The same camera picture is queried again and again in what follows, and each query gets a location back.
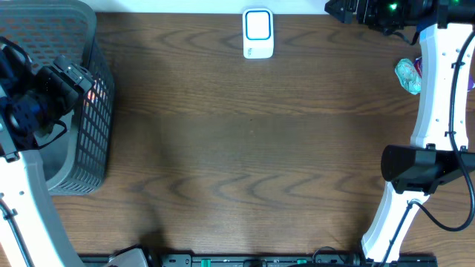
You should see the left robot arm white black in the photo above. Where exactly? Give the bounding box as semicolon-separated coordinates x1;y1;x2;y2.
1;37;96;267

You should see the purple pink snack packet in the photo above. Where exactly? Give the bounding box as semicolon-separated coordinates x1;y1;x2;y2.
413;56;475;92

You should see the black mounting rail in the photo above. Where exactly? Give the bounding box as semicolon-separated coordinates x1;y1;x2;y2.
80;251;439;267

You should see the grey plastic mesh basket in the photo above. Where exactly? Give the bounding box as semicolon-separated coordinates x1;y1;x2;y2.
1;1;116;195

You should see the white barcode scanner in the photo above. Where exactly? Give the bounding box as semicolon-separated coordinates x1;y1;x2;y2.
242;8;275;59

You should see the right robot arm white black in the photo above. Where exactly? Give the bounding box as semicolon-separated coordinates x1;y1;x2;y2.
324;0;474;266

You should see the orange snack packet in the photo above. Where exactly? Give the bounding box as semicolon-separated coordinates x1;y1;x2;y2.
86;79;102;104

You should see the green snack packet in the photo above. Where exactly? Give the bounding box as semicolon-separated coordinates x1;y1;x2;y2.
394;59;422;95

